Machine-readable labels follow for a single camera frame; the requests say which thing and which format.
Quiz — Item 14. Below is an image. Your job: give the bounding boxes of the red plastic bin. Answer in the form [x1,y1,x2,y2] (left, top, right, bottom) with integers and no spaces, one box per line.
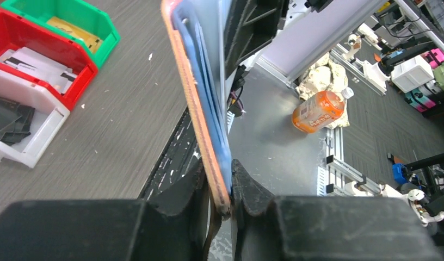
[0,8,98,110]

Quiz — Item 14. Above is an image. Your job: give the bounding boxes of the orange drink bottle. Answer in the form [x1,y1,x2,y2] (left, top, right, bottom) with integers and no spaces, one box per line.
[291,87,354,133]

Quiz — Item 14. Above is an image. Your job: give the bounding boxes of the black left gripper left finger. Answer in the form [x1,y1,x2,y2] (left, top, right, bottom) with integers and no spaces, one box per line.
[0,161,208,260]

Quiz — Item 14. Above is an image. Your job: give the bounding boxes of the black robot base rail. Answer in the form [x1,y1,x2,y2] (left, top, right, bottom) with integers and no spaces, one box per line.
[138,109,200,200]

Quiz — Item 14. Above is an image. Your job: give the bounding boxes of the crumpled beige cloth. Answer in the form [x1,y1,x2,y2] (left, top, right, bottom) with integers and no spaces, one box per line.
[296,53,350,129]

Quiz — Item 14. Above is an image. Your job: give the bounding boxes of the gold cards in bin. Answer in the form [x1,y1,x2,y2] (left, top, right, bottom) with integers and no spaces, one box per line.
[46,16,103,54]

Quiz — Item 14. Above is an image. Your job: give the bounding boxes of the light blue card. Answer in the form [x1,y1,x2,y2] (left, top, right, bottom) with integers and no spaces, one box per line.
[171,1,232,194]

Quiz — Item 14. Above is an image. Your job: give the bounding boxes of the tan leather card holder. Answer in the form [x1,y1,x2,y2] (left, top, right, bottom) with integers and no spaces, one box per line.
[161,1,231,260]

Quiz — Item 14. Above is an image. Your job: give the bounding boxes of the grey white cards stack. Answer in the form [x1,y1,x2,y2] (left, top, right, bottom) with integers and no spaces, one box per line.
[0,47,78,95]

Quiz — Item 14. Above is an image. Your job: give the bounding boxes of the pink suitcase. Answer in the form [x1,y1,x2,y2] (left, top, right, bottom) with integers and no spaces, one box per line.
[421,48,444,69]

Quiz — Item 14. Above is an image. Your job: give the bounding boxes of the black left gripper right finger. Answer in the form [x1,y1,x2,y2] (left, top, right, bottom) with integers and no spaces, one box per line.
[232,160,443,260]

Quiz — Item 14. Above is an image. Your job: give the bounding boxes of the green plastic bin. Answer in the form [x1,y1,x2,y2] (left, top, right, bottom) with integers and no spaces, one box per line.
[1,0,120,69]

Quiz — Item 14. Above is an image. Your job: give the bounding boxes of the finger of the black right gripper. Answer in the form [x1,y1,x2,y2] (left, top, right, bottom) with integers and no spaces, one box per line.
[224,0,285,77]

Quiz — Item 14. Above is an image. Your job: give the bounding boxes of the white plastic bin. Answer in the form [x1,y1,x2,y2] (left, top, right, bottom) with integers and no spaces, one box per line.
[0,70,70,168]

